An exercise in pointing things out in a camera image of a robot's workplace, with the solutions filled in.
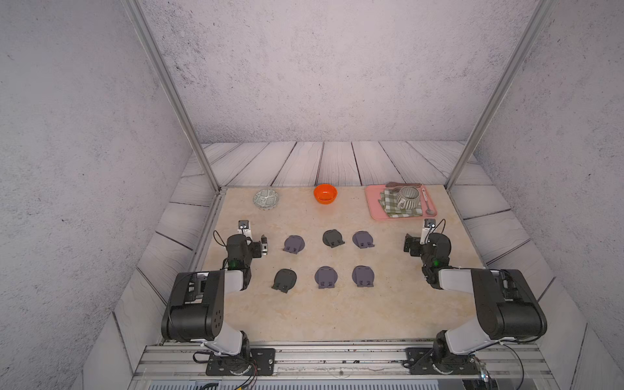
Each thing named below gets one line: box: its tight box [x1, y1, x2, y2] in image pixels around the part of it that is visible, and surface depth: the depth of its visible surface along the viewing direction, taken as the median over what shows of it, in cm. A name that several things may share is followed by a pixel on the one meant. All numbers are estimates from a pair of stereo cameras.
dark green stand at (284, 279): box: [271, 268, 298, 294], surface depth 93 cm
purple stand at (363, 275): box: [351, 264, 375, 288], surface depth 93 cm
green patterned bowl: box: [252, 188, 280, 211], surface depth 117 cm
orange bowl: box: [313, 183, 338, 205], surface depth 117 cm
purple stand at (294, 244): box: [282, 234, 305, 255], surface depth 103 cm
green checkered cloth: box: [378, 188, 423, 218], surface depth 113 cm
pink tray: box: [365, 184, 438, 220], surface depth 116 cm
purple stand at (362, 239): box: [351, 230, 375, 249], surface depth 104 cm
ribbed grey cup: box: [396, 186, 421, 210], surface depth 110 cm
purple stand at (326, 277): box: [314, 265, 338, 289], surface depth 93 cm
